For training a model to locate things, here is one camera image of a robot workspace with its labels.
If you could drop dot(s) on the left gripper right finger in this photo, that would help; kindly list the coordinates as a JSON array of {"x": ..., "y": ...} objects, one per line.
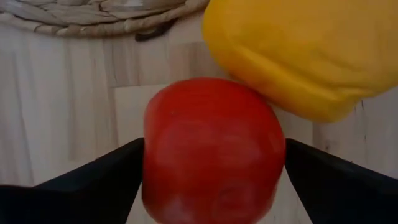
[{"x": 342, "y": 193}]

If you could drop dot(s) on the round woven placemat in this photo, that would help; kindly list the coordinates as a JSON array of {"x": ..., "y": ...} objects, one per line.
[{"x": 93, "y": 15}]

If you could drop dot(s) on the red tomato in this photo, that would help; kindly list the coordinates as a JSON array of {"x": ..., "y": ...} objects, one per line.
[{"x": 211, "y": 149}]

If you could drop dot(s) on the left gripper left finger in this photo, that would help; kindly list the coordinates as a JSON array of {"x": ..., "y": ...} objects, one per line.
[{"x": 77, "y": 199}]

